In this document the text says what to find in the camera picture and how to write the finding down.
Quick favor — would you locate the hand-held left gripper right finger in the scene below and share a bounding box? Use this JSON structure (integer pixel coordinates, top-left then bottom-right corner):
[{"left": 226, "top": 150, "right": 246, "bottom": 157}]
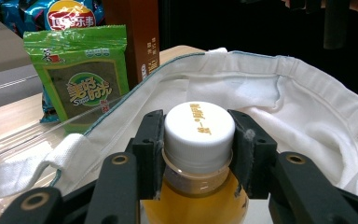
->
[{"left": 227, "top": 109, "right": 358, "bottom": 224}]

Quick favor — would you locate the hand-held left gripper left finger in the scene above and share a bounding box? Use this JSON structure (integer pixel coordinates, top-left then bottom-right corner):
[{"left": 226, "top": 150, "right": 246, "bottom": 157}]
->
[{"left": 85, "top": 109, "right": 166, "bottom": 224}]

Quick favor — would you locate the bottle with white cap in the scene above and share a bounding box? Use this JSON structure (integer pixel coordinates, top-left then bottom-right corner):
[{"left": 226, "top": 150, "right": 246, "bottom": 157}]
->
[{"left": 141, "top": 101, "right": 250, "bottom": 224}]

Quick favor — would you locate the white spotted tote bag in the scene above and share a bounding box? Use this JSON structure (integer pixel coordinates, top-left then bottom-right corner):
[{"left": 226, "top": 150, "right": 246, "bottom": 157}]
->
[{"left": 0, "top": 47, "right": 358, "bottom": 224}]

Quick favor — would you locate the green drink carton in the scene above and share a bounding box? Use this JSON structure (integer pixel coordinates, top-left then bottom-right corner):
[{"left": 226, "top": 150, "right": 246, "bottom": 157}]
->
[{"left": 22, "top": 24, "right": 131, "bottom": 134}]

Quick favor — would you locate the brown carton box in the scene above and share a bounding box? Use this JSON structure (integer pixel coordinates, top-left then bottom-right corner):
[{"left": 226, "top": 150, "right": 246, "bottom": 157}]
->
[{"left": 102, "top": 0, "right": 161, "bottom": 91}]

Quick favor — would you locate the clear plastic box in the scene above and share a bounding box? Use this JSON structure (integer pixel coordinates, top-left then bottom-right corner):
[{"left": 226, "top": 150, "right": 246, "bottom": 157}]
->
[{"left": 0, "top": 92, "right": 131, "bottom": 214}]

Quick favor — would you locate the blue chip bag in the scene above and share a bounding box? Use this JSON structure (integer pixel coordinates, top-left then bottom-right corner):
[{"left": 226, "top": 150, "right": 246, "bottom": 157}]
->
[{"left": 0, "top": 0, "right": 106, "bottom": 124}]

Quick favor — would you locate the black curtain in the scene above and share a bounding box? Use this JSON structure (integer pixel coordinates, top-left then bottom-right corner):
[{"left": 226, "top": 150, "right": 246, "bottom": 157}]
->
[{"left": 158, "top": 0, "right": 358, "bottom": 99}]

